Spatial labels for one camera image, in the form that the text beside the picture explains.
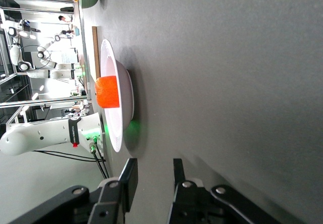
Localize white round plate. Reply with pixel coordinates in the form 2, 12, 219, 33
100, 39, 135, 153

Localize wooden cutting board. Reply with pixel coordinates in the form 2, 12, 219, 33
91, 26, 101, 82

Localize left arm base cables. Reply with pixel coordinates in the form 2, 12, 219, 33
32, 137, 111, 180

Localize orange fruit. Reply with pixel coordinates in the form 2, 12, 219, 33
94, 75, 120, 108

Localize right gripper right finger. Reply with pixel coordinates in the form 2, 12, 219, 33
168, 158, 281, 224

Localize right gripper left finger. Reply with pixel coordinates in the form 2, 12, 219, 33
15, 158, 139, 224

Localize aluminium frame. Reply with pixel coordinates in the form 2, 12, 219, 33
0, 0, 92, 124

